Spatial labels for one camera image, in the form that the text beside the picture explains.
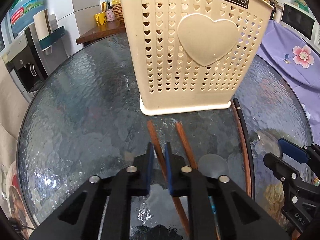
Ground woven wicker basket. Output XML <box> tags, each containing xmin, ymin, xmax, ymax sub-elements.
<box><xmin>112</xmin><ymin>3</ymin><xmax>124</xmax><ymax>23</ymax></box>

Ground brown wooden chopstick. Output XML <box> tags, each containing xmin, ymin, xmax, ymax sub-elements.
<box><xmin>231</xmin><ymin>102</ymin><xmax>254</xmax><ymax>198</ymax></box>
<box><xmin>147</xmin><ymin>120</ymin><xmax>190</xmax><ymax>236</ymax></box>
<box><xmin>175</xmin><ymin>122</ymin><xmax>197</xmax><ymax>169</ymax></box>

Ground grey water dispenser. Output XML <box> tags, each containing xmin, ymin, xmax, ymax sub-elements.
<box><xmin>2</xmin><ymin>23</ymin><xmax>67</xmax><ymax>102</ymax></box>

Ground green stacked containers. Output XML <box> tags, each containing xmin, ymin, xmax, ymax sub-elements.
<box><xmin>293</xmin><ymin>0</ymin><xmax>309</xmax><ymax>12</ymax></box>

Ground purple floral cloth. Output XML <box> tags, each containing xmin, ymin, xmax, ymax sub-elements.
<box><xmin>258</xmin><ymin>20</ymin><xmax>319</xmax><ymax>144</ymax></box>

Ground blue water jug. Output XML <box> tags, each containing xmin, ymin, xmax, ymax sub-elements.
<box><xmin>9</xmin><ymin>0</ymin><xmax>44</xmax><ymax>34</ymax></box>

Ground round glass table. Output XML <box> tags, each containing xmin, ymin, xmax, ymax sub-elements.
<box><xmin>17</xmin><ymin>34</ymin><xmax>313</xmax><ymax>228</ymax></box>

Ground round printed cushion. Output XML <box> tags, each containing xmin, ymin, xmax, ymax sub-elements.
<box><xmin>1</xmin><ymin>161</ymin><xmax>34</xmax><ymax>239</ymax></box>

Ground white microwave oven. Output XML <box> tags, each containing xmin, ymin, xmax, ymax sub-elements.
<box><xmin>280</xmin><ymin>3</ymin><xmax>319</xmax><ymax>50</ymax></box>

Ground paper cup dispenser stack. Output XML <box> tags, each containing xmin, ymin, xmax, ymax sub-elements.
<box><xmin>33</xmin><ymin>9</ymin><xmax>52</xmax><ymax>41</ymax></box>

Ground black chopstick gold band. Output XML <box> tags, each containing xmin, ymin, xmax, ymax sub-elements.
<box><xmin>232</xmin><ymin>98</ymin><xmax>255</xmax><ymax>200</ymax></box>

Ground cream plastic utensil holder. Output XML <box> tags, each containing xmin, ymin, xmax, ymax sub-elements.
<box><xmin>120</xmin><ymin>0</ymin><xmax>273</xmax><ymax>116</ymax></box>

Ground yellow mug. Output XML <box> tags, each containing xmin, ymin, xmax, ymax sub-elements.
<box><xmin>94</xmin><ymin>12</ymin><xmax>107</xmax><ymax>26</ymax></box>

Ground beige fabric chair cover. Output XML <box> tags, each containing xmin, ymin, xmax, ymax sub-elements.
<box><xmin>1</xmin><ymin>60</ymin><xmax>29</xmax><ymax>194</ymax></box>

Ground grey plastic spoon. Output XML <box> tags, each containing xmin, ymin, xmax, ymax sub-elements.
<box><xmin>197</xmin><ymin>154</ymin><xmax>229</xmax><ymax>179</ymax></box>

